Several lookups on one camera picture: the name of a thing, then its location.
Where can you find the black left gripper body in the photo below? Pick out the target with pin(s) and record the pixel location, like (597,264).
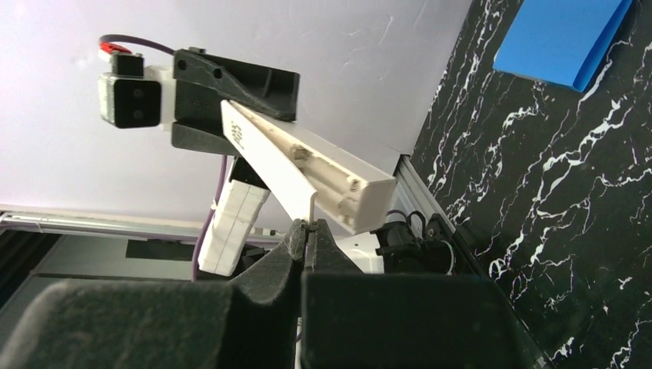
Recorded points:
(404,248)

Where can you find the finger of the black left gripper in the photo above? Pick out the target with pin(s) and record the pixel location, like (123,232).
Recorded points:
(203,81)
(193,139)

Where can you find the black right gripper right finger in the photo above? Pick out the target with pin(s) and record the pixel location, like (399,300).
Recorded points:
(356,316)

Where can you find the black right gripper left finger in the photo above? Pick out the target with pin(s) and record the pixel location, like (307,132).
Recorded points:
(248,322)

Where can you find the white remote control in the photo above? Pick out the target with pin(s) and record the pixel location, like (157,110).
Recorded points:
(354,193)

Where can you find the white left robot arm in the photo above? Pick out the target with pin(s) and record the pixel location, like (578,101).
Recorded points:
(233,214)

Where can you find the blue flat box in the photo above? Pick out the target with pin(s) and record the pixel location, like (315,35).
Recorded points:
(560,42)

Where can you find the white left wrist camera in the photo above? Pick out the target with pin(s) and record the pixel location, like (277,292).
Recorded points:
(127,97)

